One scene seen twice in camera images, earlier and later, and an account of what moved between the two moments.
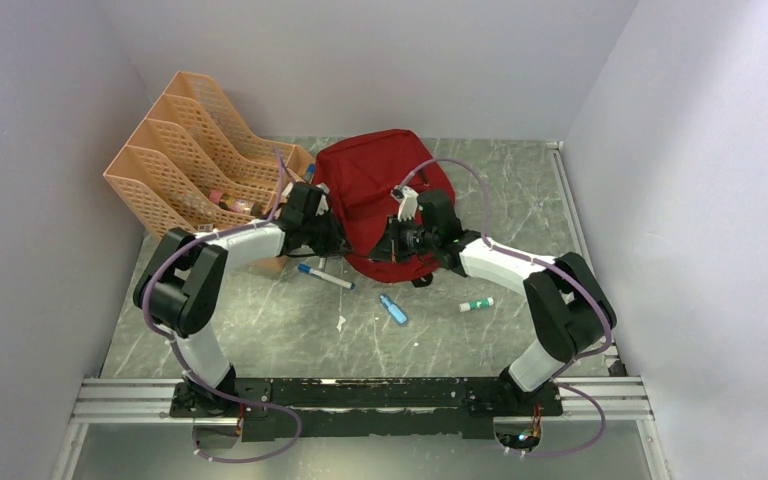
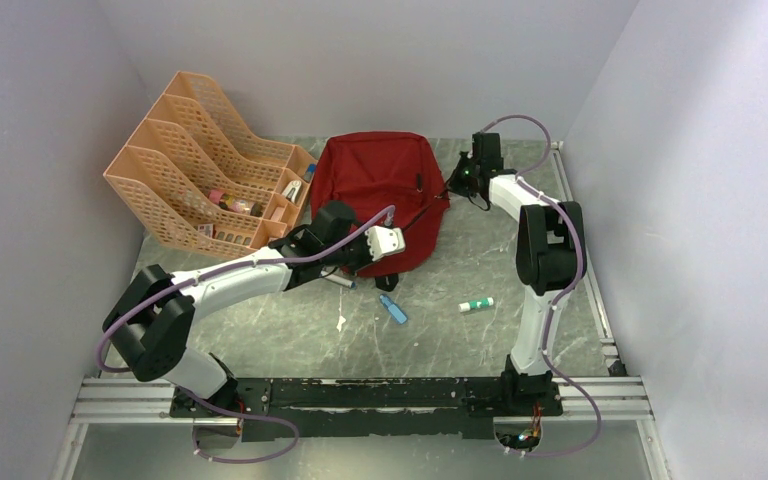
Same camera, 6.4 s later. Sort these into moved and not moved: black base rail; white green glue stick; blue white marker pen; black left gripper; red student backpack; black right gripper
Moved: black left gripper; black right gripper
Not moved: red student backpack; blue white marker pen; white green glue stick; black base rail
